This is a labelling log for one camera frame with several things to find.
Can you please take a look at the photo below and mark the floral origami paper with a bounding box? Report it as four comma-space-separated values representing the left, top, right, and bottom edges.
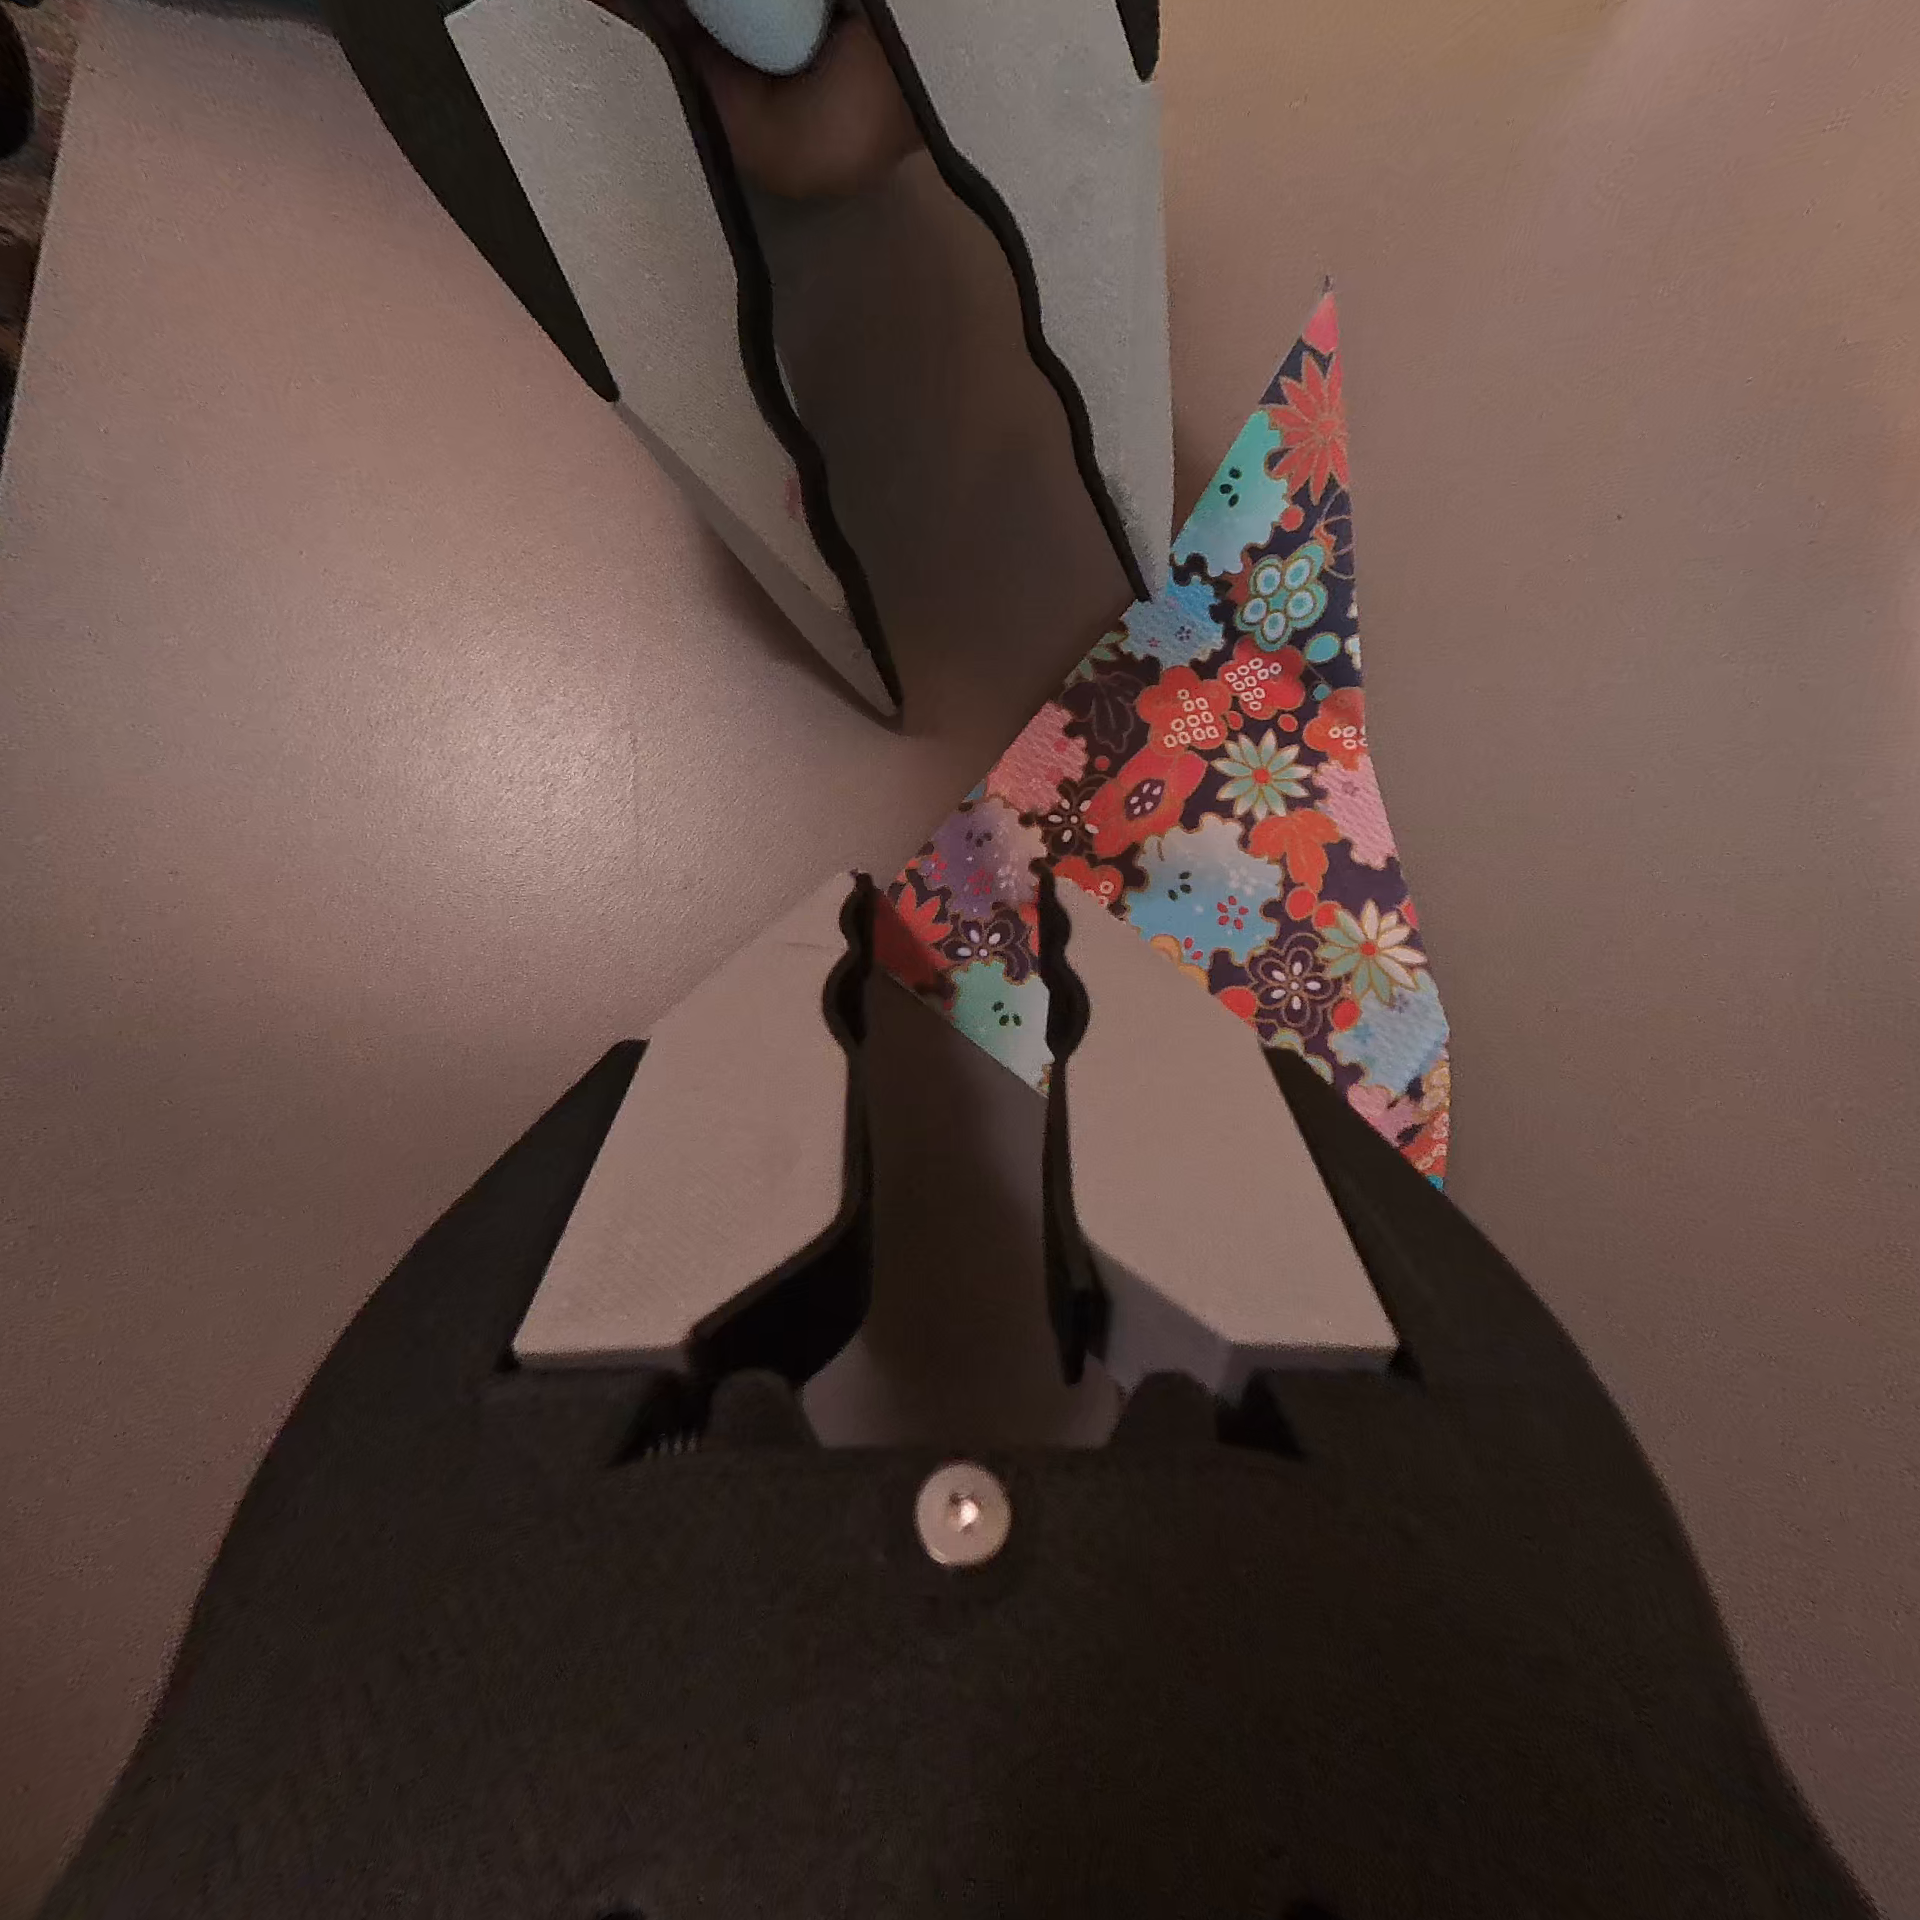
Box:
884, 276, 1454, 1193

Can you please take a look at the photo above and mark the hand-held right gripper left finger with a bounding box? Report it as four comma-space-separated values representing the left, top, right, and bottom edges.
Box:
510, 871, 879, 1390

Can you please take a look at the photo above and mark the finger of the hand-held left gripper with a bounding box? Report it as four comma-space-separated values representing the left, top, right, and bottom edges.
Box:
444, 0, 905, 736
861, 0, 1175, 607

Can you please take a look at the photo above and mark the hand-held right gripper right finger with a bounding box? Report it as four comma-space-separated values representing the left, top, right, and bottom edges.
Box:
1038, 866, 1401, 1390

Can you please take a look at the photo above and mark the person's left hand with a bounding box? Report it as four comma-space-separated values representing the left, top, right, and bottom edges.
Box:
737, 52, 914, 203

